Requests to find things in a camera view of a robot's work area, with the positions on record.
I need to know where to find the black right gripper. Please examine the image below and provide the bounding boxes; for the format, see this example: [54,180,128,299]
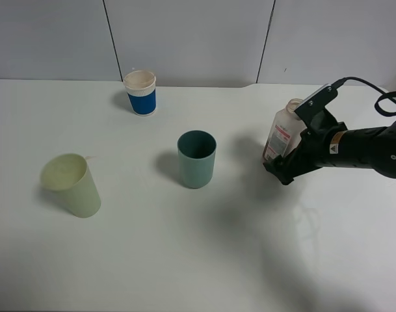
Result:
[263,113,395,185]

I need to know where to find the clear plastic drink bottle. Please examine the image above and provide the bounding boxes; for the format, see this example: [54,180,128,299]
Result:
[263,98,306,162]

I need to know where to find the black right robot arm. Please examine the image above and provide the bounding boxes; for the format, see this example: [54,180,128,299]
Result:
[263,112,396,185]

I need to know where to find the teal green plastic cup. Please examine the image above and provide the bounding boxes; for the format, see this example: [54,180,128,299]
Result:
[177,130,217,189]

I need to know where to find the blue paper cup white rim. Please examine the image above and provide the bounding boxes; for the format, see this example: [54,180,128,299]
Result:
[123,70,156,116]

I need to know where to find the light green plastic cup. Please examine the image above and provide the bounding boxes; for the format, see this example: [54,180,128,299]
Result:
[40,153,101,218]

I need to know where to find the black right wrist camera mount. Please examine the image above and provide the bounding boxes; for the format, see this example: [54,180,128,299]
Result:
[295,84,338,135]

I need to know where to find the black right camera cable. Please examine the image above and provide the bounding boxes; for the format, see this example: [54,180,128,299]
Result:
[330,76,396,118]

